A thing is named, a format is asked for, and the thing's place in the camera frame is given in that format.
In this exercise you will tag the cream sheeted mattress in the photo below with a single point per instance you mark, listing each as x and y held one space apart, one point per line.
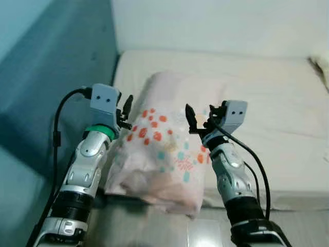
277 103

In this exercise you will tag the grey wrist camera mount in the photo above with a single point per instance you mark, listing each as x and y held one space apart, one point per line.
105 100
235 113

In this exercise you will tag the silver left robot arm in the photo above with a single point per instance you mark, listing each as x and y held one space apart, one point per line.
87 170

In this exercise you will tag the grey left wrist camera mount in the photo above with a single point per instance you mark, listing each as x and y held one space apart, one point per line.
105 100

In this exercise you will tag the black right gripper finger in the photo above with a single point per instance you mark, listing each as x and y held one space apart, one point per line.
191 121

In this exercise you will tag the teal padded headboard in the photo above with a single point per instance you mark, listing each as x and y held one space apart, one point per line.
67 62

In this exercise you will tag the pink dotted pillow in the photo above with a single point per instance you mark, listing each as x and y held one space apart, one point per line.
164 154

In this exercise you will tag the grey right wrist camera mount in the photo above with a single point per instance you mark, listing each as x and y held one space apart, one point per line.
235 113

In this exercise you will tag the cream cartoon print blanket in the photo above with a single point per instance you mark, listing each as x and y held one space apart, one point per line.
323 67

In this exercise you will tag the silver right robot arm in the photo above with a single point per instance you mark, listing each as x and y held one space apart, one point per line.
231 175

